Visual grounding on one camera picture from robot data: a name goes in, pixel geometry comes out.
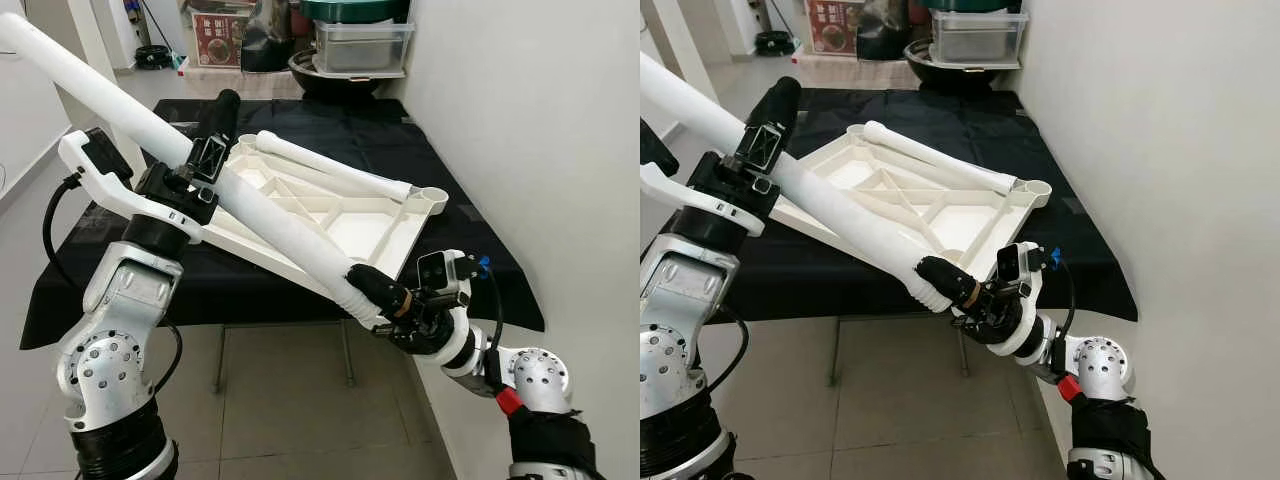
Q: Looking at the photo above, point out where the beige patterned cloth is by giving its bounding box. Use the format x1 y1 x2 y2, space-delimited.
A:
795 52 916 91
178 65 306 101

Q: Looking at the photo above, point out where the black plastic bag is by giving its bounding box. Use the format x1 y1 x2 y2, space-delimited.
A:
855 0 911 61
240 0 296 73

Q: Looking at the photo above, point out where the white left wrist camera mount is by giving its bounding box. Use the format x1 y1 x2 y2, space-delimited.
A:
58 126 209 244
640 118 769 239

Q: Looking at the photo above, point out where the black left wrist camera cable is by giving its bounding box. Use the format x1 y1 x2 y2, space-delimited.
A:
42 172 184 399
712 300 751 396

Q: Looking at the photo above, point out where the white plastic children table top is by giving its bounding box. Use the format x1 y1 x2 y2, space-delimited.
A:
200 133 451 299
770 122 1053 286

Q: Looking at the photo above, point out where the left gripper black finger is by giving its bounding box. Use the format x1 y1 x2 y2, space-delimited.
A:
188 88 242 183
742 75 804 173

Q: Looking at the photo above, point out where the clear plastic storage container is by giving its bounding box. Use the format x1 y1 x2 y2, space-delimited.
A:
315 22 413 76
930 10 1029 69

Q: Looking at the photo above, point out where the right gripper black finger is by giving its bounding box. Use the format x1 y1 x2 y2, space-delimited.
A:
345 262 413 321
915 256 981 313

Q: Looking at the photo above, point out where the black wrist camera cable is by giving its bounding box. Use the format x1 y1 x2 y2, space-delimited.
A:
476 255 506 393
1046 248 1078 346
712 300 751 396
42 172 184 399

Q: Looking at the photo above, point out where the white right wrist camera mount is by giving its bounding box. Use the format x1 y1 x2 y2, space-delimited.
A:
995 242 1053 363
415 250 491 379

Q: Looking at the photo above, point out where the dark green lidded tray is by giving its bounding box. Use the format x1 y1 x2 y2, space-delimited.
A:
300 0 411 23
925 0 1026 13

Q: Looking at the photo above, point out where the red printed food box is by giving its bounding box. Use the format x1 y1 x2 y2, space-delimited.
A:
808 0 861 56
192 12 246 69

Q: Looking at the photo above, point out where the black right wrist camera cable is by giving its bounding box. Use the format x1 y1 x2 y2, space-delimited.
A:
476 255 506 393
1046 248 1078 346

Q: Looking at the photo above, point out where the black cloth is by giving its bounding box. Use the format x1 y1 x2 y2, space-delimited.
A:
640 88 1139 323
20 95 546 351

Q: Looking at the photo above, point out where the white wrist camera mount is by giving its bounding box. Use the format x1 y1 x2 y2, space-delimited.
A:
640 118 769 239
995 242 1053 363
415 250 491 379
58 126 209 244

